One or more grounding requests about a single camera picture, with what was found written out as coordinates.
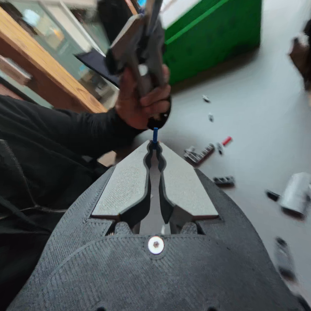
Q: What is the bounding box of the wooden beam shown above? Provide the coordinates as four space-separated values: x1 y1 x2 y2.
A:
0 7 108 114

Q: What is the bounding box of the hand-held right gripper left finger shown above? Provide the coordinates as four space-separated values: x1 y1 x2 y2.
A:
91 140 153 228

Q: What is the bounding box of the grey cylinder lego piece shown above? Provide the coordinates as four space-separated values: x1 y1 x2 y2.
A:
279 172 311 219

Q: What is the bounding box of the long dark lego beam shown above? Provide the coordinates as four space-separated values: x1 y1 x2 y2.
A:
275 237 297 282

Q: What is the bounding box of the dark grey lego beam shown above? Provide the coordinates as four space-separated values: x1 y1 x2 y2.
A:
213 175 236 187

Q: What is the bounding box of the person's left hand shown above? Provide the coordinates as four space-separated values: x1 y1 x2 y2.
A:
115 64 171 130

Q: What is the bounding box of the green plastic bin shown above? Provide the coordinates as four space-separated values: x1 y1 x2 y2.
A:
162 0 263 86

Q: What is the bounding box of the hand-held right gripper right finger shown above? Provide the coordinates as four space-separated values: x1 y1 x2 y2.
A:
157 142 219 225

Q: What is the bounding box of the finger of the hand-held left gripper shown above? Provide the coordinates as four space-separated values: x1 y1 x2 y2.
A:
145 0 166 86
110 13 148 64

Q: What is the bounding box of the black cardboard box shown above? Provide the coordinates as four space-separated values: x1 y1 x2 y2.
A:
288 21 311 91

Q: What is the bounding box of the person's left forearm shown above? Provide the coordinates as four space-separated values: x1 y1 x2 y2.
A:
0 94 146 157

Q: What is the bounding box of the black office chair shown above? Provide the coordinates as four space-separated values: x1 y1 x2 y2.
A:
75 47 121 87

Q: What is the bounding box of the grey lego beam assembly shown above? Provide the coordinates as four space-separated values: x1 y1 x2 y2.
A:
183 143 216 167

